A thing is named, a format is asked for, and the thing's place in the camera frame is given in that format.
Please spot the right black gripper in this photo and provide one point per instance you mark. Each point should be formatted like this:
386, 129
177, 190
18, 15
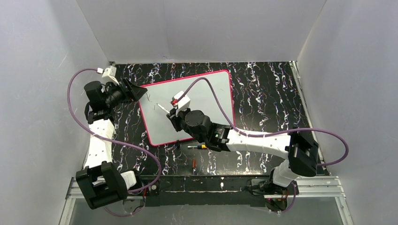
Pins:
173, 118

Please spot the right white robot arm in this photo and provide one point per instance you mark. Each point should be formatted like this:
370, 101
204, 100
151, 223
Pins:
298, 149

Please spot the yellow handled screwdriver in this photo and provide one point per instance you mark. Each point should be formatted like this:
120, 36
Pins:
197, 147

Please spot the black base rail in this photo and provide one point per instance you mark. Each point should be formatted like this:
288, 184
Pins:
203, 190

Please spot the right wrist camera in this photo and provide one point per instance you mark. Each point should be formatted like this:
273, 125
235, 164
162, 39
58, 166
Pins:
180, 101

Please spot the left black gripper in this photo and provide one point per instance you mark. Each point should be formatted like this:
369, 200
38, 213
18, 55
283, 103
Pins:
126, 92

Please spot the white marker pen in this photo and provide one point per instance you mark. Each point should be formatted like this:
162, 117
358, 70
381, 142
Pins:
163, 108

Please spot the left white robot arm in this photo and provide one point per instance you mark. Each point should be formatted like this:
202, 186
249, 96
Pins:
99, 181

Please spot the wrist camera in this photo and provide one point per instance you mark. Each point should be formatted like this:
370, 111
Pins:
108, 75
180, 101

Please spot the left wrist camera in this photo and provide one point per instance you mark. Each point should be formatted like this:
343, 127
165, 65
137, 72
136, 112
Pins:
108, 75

